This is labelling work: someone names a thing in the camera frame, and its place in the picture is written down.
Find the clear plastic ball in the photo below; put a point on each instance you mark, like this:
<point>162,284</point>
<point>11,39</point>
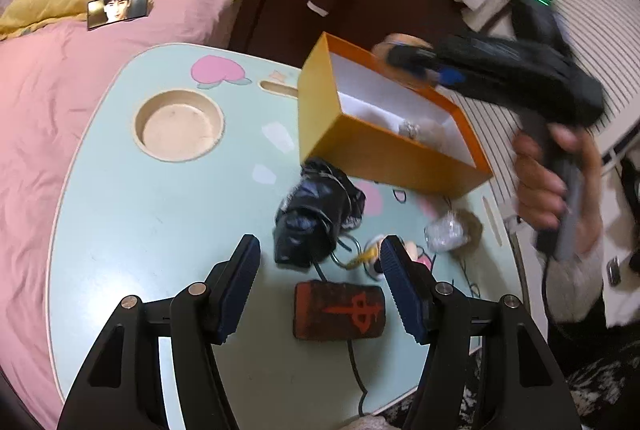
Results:
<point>442,232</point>

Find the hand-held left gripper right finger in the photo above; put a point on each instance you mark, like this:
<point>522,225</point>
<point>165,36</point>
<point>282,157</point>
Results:
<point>402,290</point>

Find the person's right forearm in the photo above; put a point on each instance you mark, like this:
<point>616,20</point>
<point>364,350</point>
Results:
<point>575,290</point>

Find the brown tile plush red symbol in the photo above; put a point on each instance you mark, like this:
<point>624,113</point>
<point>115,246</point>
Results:
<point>320,310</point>

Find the person's right hand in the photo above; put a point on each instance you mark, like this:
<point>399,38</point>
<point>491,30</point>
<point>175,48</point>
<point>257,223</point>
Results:
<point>537,190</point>

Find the orange cardboard box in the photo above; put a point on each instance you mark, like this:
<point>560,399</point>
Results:
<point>380,154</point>

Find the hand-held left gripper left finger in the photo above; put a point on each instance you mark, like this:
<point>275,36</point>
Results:
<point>240,290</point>

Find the pink blanket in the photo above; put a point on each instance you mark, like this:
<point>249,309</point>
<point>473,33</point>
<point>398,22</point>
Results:
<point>50,134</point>

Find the photo card on bed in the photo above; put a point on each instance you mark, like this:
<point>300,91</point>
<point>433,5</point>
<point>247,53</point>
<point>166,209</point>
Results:
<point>117,8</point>

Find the dark patterned cloth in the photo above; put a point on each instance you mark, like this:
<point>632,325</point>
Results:
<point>600,375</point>

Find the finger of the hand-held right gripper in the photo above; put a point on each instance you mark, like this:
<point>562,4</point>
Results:
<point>412,53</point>
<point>450,77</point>

